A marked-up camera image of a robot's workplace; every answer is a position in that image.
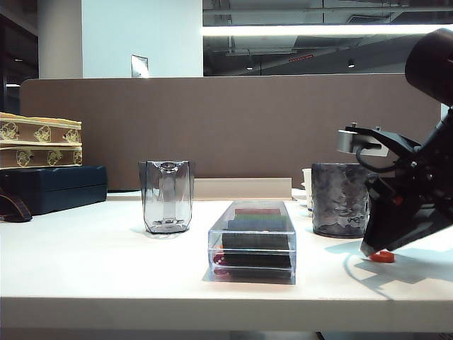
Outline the brown gold patterned box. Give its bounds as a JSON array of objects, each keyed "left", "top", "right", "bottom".
[
  {"left": 0, "top": 143, "right": 84, "bottom": 169},
  {"left": 0, "top": 112, "right": 83, "bottom": 147}
]

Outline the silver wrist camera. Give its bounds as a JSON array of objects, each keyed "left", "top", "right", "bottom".
[{"left": 336, "top": 125, "right": 422, "bottom": 159}]

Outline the red plastic letter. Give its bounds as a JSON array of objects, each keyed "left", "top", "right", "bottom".
[{"left": 370, "top": 249, "right": 396, "bottom": 264}]

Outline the brown desk partition panel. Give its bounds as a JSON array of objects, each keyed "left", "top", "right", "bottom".
[{"left": 19, "top": 73, "right": 443, "bottom": 192}]

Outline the brown leather strap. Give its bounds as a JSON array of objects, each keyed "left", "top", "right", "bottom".
[{"left": 0, "top": 191, "right": 33, "bottom": 223}]

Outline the clear plastic rectangular box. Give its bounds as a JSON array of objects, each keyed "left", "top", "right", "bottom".
[{"left": 207, "top": 200, "right": 297, "bottom": 285}]

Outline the white paper cup blue print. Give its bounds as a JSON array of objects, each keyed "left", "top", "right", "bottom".
[{"left": 302, "top": 168, "right": 314, "bottom": 217}]

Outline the clear faceted glass tumbler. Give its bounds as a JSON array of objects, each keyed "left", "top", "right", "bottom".
[{"left": 137, "top": 159, "right": 195, "bottom": 235}]

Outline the grey translucent textured mug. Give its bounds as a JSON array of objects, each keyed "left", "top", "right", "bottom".
[{"left": 311, "top": 162, "right": 372, "bottom": 239}]

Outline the stack of coloured sheets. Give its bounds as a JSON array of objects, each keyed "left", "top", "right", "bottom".
[{"left": 214, "top": 208, "right": 293, "bottom": 277}]

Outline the white ceiling strip light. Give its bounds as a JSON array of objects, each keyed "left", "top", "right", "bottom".
[{"left": 202, "top": 23, "right": 431, "bottom": 37}]

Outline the black camera cable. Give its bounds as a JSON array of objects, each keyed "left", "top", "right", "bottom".
[{"left": 355, "top": 147, "right": 397, "bottom": 174}]

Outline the dark blue hard case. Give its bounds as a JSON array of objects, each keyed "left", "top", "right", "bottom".
[{"left": 0, "top": 164, "right": 108, "bottom": 216}]

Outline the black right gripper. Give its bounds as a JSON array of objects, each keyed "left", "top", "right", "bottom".
[{"left": 360, "top": 116, "right": 453, "bottom": 256}]

